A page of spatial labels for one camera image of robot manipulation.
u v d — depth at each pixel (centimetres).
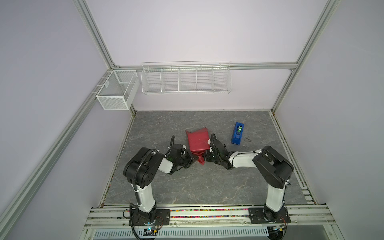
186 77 98
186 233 158
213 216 75
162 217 74
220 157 75
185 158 85
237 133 102
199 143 93
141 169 50
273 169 50
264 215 67
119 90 102
